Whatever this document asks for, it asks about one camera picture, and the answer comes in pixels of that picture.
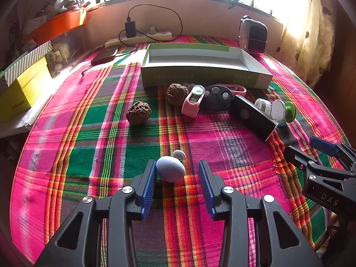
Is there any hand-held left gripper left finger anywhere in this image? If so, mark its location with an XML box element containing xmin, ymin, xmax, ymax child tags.
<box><xmin>33</xmin><ymin>159</ymin><xmax>158</xmax><ymax>267</ymax></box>

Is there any pale blue egg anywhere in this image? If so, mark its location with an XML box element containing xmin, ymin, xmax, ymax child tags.
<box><xmin>156</xmin><ymin>156</ymin><xmax>186</xmax><ymax>183</ymax></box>

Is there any small grey desk heater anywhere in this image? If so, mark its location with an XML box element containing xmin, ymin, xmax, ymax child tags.
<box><xmin>239</xmin><ymin>15</ymin><xmax>268</xmax><ymax>55</ymax></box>

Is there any black smartphone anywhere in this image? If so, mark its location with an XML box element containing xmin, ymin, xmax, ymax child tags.
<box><xmin>91</xmin><ymin>49</ymin><xmax>119</xmax><ymax>66</ymax></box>

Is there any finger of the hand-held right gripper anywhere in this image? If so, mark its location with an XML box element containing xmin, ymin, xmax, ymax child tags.
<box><xmin>284</xmin><ymin>146</ymin><xmax>356</xmax><ymax>209</ymax></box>
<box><xmin>310</xmin><ymin>136</ymin><xmax>356</xmax><ymax>171</ymax></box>

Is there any striped box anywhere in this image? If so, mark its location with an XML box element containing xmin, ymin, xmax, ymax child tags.
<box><xmin>0</xmin><ymin>41</ymin><xmax>53</xmax><ymax>87</ymax></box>

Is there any white and green spool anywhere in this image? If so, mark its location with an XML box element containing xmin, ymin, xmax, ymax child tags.
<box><xmin>271</xmin><ymin>100</ymin><xmax>297</xmax><ymax>123</ymax></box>

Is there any cream spotted curtain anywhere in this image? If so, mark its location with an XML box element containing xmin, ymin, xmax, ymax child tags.
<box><xmin>281</xmin><ymin>0</ymin><xmax>338</xmax><ymax>87</ymax></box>

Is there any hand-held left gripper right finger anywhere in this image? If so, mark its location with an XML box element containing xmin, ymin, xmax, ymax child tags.
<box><xmin>198</xmin><ymin>160</ymin><xmax>323</xmax><ymax>267</ymax></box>

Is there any cream power strip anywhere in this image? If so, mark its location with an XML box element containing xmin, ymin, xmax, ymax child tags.
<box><xmin>105</xmin><ymin>30</ymin><xmax>173</xmax><ymax>48</ymax></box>

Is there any brown walnut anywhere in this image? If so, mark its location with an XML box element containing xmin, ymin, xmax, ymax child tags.
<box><xmin>166</xmin><ymin>83</ymin><xmax>189</xmax><ymax>107</ymax></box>
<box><xmin>126</xmin><ymin>101</ymin><xmax>152</xmax><ymax>125</ymax></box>

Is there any black rectangular box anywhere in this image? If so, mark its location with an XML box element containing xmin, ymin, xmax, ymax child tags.
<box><xmin>229</xmin><ymin>95</ymin><xmax>279</xmax><ymax>142</ymax></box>

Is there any pink and green plaid cloth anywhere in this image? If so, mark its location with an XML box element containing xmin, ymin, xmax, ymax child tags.
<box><xmin>10</xmin><ymin>35</ymin><xmax>348</xmax><ymax>267</ymax></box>

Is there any green and white cardboard box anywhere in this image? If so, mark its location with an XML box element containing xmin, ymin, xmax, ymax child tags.
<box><xmin>140</xmin><ymin>43</ymin><xmax>273</xmax><ymax>89</ymax></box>

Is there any black oval case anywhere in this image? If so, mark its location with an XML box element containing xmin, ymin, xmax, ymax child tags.
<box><xmin>201</xmin><ymin>85</ymin><xmax>233</xmax><ymax>113</ymax></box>

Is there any black charger adapter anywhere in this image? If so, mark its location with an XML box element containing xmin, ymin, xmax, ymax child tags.
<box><xmin>125</xmin><ymin>21</ymin><xmax>137</xmax><ymax>38</ymax></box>

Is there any yellow box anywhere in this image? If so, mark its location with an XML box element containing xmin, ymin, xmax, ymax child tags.
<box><xmin>0</xmin><ymin>57</ymin><xmax>52</xmax><ymax>123</ymax></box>

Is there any white ribbed cap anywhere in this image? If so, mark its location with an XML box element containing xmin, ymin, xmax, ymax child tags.
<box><xmin>254</xmin><ymin>98</ymin><xmax>272</xmax><ymax>117</ymax></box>

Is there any pink clip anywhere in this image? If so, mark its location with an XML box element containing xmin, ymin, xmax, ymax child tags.
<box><xmin>215</xmin><ymin>83</ymin><xmax>247</xmax><ymax>96</ymax></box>

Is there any orange shelf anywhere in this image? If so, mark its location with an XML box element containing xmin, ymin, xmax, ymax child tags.
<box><xmin>24</xmin><ymin>9</ymin><xmax>87</xmax><ymax>43</ymax></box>

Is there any black charging cable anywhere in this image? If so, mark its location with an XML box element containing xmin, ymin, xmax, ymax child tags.
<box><xmin>119</xmin><ymin>4</ymin><xmax>183</xmax><ymax>57</ymax></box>

